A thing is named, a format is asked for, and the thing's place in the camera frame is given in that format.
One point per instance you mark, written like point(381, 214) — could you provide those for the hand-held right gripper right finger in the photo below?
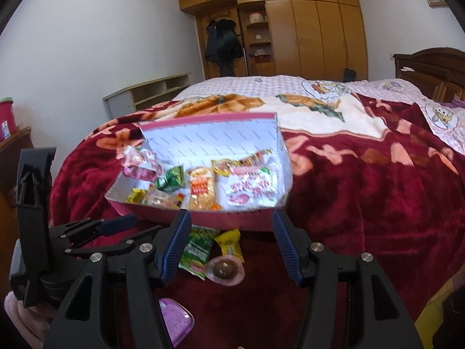
point(287, 251)

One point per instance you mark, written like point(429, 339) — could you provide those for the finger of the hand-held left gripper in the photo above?
point(116, 224)
point(120, 243)

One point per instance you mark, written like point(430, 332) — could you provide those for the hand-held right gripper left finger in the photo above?
point(178, 247)

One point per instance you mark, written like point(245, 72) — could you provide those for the green yellow snack packet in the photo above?
point(196, 254)

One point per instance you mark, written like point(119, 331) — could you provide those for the colourful candy packet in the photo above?
point(163, 200)

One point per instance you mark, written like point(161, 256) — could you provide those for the round chocolate snack packet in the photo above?
point(225, 271)

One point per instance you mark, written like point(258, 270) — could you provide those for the orange noodle snack packet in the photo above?
point(201, 189)

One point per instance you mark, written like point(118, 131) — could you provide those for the maroon pink snack packet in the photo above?
point(140, 161)

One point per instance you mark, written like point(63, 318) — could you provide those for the large pink white snack bag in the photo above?
point(250, 189)

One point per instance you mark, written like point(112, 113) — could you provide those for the orange red snack packet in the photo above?
point(225, 167)

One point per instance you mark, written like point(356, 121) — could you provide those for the pink cardboard box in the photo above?
point(218, 134)

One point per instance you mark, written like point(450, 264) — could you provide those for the person's left forearm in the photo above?
point(21, 320)

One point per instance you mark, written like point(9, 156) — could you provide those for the purple snack packet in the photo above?
point(174, 320)

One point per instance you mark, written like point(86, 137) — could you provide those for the red plastic container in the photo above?
point(7, 116)

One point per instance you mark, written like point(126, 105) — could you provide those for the red floral blanket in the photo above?
point(363, 196)

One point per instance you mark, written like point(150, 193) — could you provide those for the grey low shelf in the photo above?
point(145, 92)

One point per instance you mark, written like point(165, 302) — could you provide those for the cartoon print bed sheet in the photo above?
point(290, 83)

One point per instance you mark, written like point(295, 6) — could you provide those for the small black object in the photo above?
point(349, 74)

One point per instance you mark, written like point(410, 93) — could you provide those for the black coat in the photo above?
point(221, 43)

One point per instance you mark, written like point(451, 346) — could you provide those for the wooden wardrobe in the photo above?
point(290, 25)

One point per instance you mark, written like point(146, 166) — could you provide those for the purple cloth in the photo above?
point(458, 101)

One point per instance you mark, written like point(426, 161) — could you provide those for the wooden headboard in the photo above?
point(432, 69)

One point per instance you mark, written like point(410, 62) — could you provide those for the pale round storage box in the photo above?
point(256, 17)

